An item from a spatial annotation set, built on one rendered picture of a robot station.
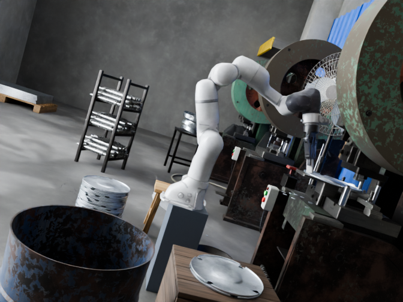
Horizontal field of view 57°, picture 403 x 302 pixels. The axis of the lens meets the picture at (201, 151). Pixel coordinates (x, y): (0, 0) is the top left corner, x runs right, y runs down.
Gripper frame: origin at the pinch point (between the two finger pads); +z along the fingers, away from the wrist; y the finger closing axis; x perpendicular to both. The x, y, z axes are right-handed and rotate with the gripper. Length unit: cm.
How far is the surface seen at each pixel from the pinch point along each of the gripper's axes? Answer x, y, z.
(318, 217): 12.0, 18.3, 23.3
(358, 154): 20.5, -7.8, -6.5
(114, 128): -218, -50, -36
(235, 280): -4, 57, 46
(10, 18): -652, -124, -278
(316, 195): 1.3, -6.0, 14.1
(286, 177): -22.9, -22.0, 5.7
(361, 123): 34, 36, -14
